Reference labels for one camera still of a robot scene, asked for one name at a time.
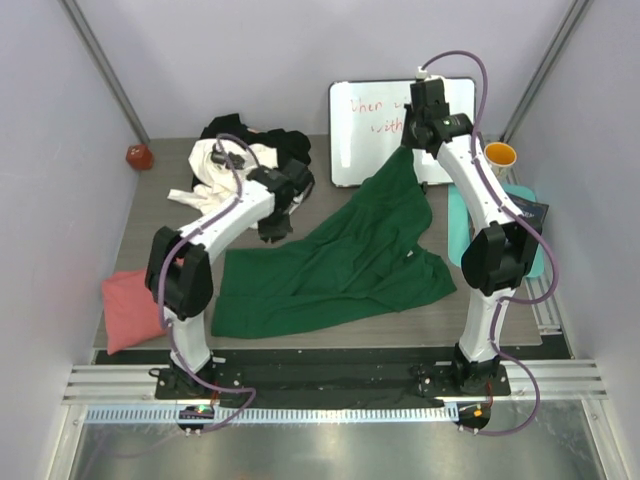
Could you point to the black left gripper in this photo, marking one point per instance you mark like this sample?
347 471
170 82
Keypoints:
272 234

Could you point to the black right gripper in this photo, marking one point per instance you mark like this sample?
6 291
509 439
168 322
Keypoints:
407 139

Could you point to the white dry-erase board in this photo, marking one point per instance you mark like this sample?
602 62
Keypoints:
366 120

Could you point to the white t-shirt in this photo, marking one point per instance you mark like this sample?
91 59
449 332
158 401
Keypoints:
215 182

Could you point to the white mug orange inside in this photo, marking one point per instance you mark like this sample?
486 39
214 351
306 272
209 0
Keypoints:
501 157

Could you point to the green t-shirt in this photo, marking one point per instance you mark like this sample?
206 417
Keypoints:
364 260

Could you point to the Nineteen Eighty-Four book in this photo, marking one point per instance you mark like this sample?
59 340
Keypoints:
534 212

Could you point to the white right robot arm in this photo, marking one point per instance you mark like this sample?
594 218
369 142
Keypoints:
504 245

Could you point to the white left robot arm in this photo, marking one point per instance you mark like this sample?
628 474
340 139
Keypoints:
179 271

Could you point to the black t-shirt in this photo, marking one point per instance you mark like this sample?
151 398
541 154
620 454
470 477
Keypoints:
290 145

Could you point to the teal plastic mat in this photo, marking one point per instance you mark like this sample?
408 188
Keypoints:
459 222

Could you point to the small red cube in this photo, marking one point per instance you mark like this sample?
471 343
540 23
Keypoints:
140 157

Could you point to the folded pink t-shirt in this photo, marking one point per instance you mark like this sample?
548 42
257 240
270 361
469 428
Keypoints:
130 313

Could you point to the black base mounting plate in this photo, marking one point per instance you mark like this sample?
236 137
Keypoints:
340 376

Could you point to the white slotted cable duct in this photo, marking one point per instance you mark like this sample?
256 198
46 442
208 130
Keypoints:
199 414

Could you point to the aluminium frame rail front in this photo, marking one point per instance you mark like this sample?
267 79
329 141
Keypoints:
549 379

